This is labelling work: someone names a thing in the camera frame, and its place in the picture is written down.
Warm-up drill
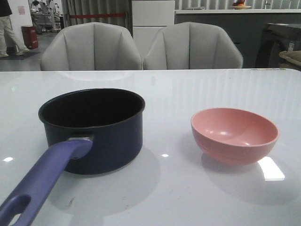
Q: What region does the dark blue saucepan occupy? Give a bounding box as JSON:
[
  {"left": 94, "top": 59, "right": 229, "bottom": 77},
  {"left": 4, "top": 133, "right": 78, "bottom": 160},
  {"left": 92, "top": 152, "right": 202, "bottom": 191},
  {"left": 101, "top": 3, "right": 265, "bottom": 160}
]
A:
[{"left": 0, "top": 88, "right": 145, "bottom": 226}]

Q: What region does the pink plastic bowl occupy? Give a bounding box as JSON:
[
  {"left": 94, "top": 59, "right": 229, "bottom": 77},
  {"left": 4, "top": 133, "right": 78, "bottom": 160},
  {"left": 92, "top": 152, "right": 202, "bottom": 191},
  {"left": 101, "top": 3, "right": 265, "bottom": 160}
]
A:
[{"left": 191, "top": 107, "right": 279, "bottom": 165}]

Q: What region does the right grey upholstered chair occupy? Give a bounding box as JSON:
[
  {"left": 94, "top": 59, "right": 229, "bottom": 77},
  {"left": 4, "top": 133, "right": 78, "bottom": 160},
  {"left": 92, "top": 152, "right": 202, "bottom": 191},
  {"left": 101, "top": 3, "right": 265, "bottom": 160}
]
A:
[{"left": 143, "top": 22, "right": 243, "bottom": 70}]

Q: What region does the grey upholstered chair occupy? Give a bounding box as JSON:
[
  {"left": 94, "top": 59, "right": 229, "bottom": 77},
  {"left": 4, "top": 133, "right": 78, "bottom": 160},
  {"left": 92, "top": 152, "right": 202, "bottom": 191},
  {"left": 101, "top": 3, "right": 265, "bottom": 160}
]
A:
[
  {"left": 40, "top": 22, "right": 143, "bottom": 71},
  {"left": 143, "top": 22, "right": 243, "bottom": 70}
]

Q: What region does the left grey upholstered chair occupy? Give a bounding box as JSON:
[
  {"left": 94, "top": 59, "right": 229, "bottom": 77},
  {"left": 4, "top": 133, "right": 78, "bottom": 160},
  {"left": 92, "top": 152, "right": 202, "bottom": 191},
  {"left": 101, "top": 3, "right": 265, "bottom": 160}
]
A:
[{"left": 40, "top": 22, "right": 143, "bottom": 71}]

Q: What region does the white cabinet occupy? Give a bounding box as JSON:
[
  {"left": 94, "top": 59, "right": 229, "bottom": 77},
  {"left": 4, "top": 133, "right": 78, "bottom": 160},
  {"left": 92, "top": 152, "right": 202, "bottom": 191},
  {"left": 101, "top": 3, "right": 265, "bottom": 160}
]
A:
[{"left": 132, "top": 0, "right": 175, "bottom": 58}]

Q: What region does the red barrier tape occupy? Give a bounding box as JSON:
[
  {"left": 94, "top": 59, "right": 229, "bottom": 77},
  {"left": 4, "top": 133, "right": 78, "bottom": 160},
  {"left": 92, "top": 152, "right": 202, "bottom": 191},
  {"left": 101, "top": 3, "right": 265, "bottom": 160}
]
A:
[{"left": 69, "top": 13, "right": 126, "bottom": 19}]

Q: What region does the grey counter white top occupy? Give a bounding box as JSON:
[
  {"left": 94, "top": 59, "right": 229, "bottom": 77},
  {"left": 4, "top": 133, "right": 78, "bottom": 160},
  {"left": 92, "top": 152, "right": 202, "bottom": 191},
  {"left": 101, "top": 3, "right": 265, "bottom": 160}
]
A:
[{"left": 174, "top": 9, "right": 301, "bottom": 69}]

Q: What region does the grey curtain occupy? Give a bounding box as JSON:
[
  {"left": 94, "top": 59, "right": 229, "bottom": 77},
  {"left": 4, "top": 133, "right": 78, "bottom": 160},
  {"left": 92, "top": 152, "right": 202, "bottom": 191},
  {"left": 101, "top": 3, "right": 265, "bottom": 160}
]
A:
[{"left": 62, "top": 0, "right": 133, "bottom": 33}]

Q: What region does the fruit plate on counter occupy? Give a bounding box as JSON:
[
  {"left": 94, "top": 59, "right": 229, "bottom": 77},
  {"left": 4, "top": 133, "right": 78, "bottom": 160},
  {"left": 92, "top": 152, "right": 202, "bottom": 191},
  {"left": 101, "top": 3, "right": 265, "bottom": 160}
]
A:
[{"left": 231, "top": 0, "right": 251, "bottom": 10}]

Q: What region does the red bin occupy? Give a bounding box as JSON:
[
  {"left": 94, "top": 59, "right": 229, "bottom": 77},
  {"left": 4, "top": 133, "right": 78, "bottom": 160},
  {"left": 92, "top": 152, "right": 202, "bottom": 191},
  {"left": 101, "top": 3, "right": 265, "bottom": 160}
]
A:
[{"left": 21, "top": 25, "right": 39, "bottom": 49}]

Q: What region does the dark grey appliance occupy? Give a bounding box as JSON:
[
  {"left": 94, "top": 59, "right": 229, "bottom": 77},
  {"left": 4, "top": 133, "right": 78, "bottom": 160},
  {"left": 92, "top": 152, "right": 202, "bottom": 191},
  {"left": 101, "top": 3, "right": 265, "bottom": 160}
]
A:
[{"left": 255, "top": 23, "right": 301, "bottom": 68}]

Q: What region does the beige cushion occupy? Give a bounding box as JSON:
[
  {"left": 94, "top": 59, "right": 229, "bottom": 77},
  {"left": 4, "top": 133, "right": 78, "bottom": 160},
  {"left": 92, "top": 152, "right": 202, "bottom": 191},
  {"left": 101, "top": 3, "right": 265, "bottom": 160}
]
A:
[{"left": 279, "top": 50, "right": 301, "bottom": 71}]

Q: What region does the walking person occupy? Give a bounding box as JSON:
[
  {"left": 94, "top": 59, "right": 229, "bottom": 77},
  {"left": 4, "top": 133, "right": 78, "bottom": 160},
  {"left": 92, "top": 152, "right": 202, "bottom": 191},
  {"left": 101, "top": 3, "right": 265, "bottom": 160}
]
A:
[{"left": 0, "top": 0, "right": 30, "bottom": 57}]

